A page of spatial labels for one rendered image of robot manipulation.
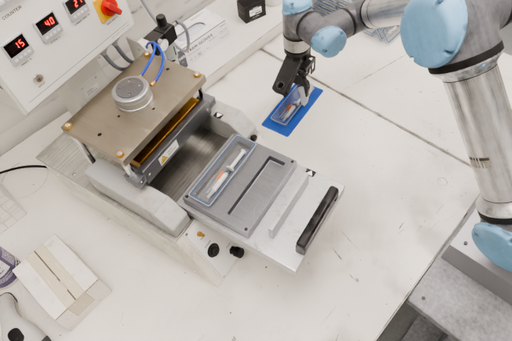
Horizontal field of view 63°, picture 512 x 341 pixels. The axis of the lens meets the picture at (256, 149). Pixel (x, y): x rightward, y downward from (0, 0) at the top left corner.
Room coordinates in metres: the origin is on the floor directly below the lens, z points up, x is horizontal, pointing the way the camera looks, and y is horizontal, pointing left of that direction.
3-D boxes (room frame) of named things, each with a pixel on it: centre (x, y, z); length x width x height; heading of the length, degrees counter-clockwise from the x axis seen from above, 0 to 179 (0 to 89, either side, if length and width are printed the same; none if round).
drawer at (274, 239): (0.46, 0.00, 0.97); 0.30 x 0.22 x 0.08; 52
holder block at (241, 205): (0.49, 0.04, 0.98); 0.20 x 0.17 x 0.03; 142
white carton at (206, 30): (1.20, 0.17, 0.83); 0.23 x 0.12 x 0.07; 131
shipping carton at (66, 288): (0.39, 0.50, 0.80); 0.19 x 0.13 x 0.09; 41
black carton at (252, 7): (1.34, -0.05, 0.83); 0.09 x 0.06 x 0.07; 115
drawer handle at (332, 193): (0.37, -0.10, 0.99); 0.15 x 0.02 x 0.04; 142
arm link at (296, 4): (0.91, -0.15, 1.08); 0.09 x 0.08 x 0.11; 28
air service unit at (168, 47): (0.90, 0.21, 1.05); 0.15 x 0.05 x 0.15; 142
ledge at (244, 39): (1.36, -0.03, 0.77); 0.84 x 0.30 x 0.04; 131
